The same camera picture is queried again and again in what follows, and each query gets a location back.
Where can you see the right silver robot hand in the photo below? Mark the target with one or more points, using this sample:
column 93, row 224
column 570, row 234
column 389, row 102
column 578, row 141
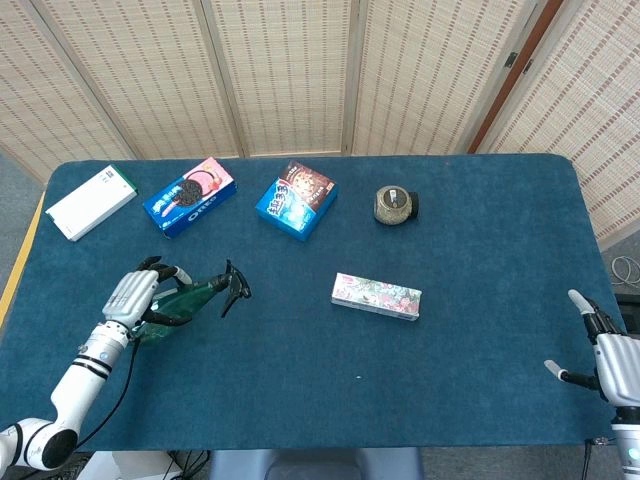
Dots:
column 620, row 370

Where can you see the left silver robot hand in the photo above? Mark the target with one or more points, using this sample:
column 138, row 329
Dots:
column 127, row 297

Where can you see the green spray bottle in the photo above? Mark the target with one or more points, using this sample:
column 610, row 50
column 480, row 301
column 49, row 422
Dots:
column 197, row 297

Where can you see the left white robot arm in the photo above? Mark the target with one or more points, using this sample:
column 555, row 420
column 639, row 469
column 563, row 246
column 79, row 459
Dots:
column 80, row 385

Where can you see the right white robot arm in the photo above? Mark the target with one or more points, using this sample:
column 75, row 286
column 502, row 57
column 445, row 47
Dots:
column 629, row 445

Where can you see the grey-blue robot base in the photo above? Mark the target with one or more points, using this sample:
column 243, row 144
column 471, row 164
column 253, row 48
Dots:
column 315, row 465

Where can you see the black equipment box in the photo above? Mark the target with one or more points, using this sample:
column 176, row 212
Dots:
column 631, row 300

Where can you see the white box with green end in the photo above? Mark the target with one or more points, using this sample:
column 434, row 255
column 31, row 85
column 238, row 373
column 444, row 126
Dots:
column 90, row 202

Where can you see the yellow table edge strip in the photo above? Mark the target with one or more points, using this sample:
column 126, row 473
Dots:
column 17, row 270

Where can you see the blue Oreo cookie box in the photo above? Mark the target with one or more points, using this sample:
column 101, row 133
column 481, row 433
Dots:
column 192, row 200

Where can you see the white flat board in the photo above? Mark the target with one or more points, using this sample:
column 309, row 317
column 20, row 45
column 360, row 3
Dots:
column 135, row 467

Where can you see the blue felt table cloth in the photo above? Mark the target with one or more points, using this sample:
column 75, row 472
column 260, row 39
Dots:
column 300, row 360

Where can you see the blue and brown cookie box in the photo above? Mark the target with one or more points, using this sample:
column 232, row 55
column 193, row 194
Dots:
column 295, row 202

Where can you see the floral toothpaste box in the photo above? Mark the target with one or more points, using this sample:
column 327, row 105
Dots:
column 375, row 296

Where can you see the glass jar with black lid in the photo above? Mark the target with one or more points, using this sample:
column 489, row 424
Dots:
column 392, row 207

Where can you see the black metal hinge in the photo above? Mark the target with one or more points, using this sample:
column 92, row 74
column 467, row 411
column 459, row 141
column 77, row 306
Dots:
column 510, row 60
column 528, row 66

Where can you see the bamboo folding screen, pale frame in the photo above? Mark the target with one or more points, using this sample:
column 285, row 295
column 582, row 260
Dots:
column 590, row 125
column 280, row 75

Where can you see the brown wooden post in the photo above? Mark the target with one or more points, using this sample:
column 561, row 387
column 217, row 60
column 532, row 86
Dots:
column 515, row 85

